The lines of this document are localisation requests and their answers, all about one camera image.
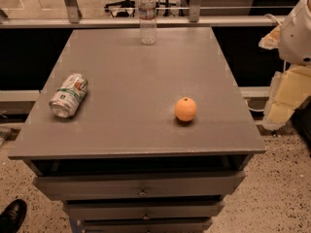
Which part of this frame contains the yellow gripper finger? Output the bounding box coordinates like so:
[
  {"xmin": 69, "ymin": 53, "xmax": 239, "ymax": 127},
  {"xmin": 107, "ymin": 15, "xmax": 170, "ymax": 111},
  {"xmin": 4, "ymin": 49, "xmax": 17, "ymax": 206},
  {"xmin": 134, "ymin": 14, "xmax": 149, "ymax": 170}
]
[
  {"xmin": 262, "ymin": 65, "xmax": 311, "ymax": 130},
  {"xmin": 259, "ymin": 25, "xmax": 281, "ymax": 50}
]

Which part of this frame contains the clear plastic water bottle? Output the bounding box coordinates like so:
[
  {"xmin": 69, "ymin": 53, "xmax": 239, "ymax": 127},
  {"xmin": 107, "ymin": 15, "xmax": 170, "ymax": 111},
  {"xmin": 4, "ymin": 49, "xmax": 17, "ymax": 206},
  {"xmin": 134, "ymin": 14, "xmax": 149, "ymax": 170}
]
[{"xmin": 138, "ymin": 0, "xmax": 156, "ymax": 46}]

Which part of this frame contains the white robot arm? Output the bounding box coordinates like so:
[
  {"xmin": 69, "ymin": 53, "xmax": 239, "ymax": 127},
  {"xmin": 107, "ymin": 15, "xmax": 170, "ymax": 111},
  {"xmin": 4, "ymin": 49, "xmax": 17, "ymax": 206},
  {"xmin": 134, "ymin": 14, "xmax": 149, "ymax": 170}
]
[{"xmin": 259, "ymin": 0, "xmax": 311, "ymax": 131}]

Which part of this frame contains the crushed 7up can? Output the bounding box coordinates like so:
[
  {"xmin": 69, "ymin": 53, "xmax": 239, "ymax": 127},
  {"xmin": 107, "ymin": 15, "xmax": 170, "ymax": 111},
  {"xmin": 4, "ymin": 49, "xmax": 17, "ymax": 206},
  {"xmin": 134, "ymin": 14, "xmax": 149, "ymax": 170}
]
[{"xmin": 49, "ymin": 73, "xmax": 88, "ymax": 118}]

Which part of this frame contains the orange fruit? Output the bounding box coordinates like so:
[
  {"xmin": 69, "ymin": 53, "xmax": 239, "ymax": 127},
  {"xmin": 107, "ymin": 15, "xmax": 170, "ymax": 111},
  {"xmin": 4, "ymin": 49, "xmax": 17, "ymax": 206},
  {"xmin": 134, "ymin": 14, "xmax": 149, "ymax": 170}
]
[{"xmin": 174, "ymin": 97, "xmax": 197, "ymax": 121}]

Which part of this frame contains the top grey drawer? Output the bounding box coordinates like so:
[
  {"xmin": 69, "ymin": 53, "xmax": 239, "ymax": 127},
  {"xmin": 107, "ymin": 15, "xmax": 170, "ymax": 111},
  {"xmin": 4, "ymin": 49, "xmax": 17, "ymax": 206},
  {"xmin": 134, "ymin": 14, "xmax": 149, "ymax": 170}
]
[{"xmin": 33, "ymin": 171, "xmax": 245, "ymax": 201}]

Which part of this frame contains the grey drawer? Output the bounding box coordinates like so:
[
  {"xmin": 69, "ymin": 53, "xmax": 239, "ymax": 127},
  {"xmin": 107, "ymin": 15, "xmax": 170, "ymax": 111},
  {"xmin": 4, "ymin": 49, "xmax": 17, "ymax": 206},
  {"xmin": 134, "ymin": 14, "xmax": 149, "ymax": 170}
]
[
  {"xmin": 33, "ymin": 171, "xmax": 245, "ymax": 201},
  {"xmin": 82, "ymin": 217, "xmax": 212, "ymax": 233},
  {"xmin": 63, "ymin": 199, "xmax": 225, "ymax": 220}
]

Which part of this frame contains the black office chair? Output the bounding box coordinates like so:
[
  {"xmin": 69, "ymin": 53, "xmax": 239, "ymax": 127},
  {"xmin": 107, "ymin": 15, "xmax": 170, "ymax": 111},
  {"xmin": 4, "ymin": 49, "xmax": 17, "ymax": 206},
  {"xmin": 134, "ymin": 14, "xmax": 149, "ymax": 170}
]
[{"xmin": 104, "ymin": 0, "xmax": 136, "ymax": 17}]

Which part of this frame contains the middle grey drawer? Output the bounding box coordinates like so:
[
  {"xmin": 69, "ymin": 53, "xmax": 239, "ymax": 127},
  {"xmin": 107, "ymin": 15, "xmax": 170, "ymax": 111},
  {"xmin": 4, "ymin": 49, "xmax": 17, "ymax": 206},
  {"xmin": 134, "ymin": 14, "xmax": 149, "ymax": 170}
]
[{"xmin": 63, "ymin": 199, "xmax": 225, "ymax": 220}]

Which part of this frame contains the bottom grey drawer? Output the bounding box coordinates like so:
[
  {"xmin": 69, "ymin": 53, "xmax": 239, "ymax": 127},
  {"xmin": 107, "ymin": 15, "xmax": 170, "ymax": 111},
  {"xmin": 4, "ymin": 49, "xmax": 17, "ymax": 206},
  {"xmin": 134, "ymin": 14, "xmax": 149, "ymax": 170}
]
[{"xmin": 82, "ymin": 217, "xmax": 212, "ymax": 233}]

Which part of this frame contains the grey drawer cabinet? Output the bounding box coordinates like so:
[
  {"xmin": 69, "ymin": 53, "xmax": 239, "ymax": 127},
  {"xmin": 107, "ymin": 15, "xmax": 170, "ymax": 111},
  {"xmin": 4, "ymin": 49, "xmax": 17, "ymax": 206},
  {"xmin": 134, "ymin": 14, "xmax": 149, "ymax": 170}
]
[{"xmin": 8, "ymin": 26, "xmax": 267, "ymax": 233}]

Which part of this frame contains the black shoe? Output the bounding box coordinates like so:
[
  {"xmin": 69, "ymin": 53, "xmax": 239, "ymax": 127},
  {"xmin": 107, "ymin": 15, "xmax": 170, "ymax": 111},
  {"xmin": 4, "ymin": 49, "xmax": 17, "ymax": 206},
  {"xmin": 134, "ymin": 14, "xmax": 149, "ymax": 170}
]
[{"xmin": 0, "ymin": 199, "xmax": 27, "ymax": 233}]

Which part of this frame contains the white cable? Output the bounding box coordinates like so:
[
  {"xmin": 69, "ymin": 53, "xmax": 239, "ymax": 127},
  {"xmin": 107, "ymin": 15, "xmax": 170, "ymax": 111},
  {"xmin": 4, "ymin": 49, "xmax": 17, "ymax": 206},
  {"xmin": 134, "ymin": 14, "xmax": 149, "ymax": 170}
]
[{"xmin": 263, "ymin": 13, "xmax": 282, "ymax": 27}]

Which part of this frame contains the metal window rail frame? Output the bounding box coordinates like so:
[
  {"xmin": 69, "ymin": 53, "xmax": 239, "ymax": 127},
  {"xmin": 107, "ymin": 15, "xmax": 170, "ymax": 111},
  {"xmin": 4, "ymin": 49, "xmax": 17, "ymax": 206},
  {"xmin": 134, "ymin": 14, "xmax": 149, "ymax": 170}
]
[{"xmin": 0, "ymin": 0, "xmax": 311, "ymax": 29}]

